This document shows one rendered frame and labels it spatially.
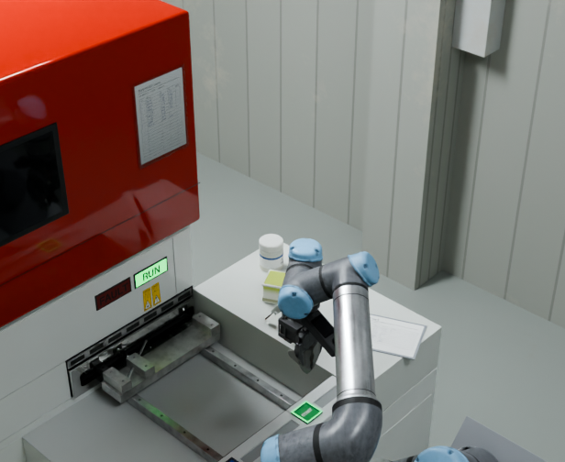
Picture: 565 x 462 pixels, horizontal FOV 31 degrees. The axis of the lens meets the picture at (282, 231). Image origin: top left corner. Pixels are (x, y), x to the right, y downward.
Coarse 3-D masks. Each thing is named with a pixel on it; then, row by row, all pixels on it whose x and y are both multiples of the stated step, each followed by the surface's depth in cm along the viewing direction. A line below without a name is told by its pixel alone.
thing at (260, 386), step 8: (200, 352) 294; (208, 352) 291; (216, 352) 290; (216, 360) 289; (224, 360) 287; (232, 360) 287; (224, 368) 288; (232, 368) 285; (240, 368) 284; (240, 376) 284; (248, 376) 282; (256, 376) 282; (248, 384) 283; (256, 384) 280; (264, 384) 279; (264, 392) 279; (272, 392) 276; (280, 392) 276; (272, 400) 278; (280, 400) 275; (288, 400) 274
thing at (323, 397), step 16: (320, 384) 263; (336, 384) 263; (304, 400) 258; (320, 400) 259; (336, 400) 258; (288, 416) 253; (320, 416) 253; (272, 432) 249; (288, 432) 250; (240, 448) 244; (256, 448) 245
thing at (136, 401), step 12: (132, 396) 275; (144, 408) 272; (156, 408) 272; (156, 420) 270; (168, 420) 268; (168, 432) 268; (180, 432) 264; (192, 444) 262; (204, 444) 261; (204, 456) 260; (216, 456) 257
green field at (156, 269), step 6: (156, 264) 280; (162, 264) 282; (144, 270) 277; (150, 270) 279; (156, 270) 281; (162, 270) 283; (138, 276) 276; (144, 276) 278; (150, 276) 280; (138, 282) 277; (144, 282) 279
